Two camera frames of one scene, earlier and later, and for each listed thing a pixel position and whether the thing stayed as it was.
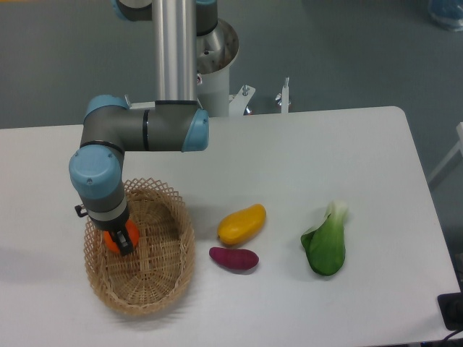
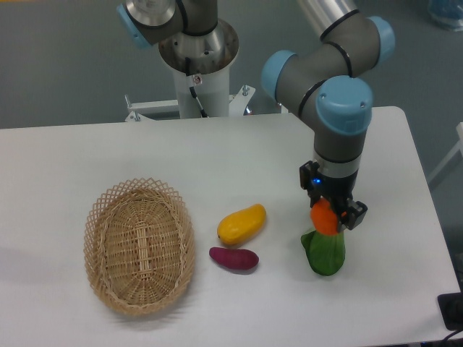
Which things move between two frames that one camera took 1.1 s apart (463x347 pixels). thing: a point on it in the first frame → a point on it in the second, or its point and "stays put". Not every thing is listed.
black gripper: (118, 227) → (338, 189)
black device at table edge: (451, 305) stays put
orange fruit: (132, 233) → (324, 217)
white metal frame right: (458, 147) stays put
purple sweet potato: (234, 259) stays put
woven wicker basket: (157, 274) stays put
